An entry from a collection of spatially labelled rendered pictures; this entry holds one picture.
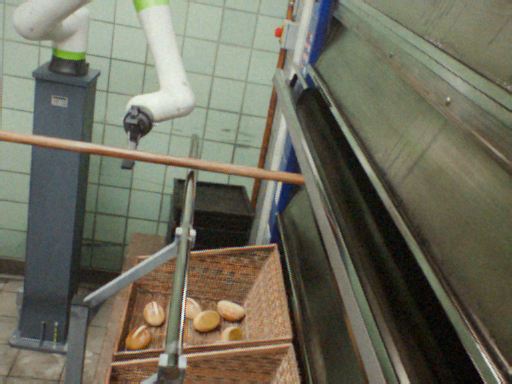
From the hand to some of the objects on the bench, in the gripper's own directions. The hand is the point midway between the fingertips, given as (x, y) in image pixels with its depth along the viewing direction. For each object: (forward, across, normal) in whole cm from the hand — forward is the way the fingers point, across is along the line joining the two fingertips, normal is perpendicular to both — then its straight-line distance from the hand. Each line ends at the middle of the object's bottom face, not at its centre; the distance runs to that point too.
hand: (128, 145), depth 192 cm
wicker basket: (+66, +62, -29) cm, 95 cm away
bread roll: (+10, +60, -11) cm, 62 cm away
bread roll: (-12, +61, -40) cm, 74 cm away
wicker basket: (+8, +62, -29) cm, 69 cm away
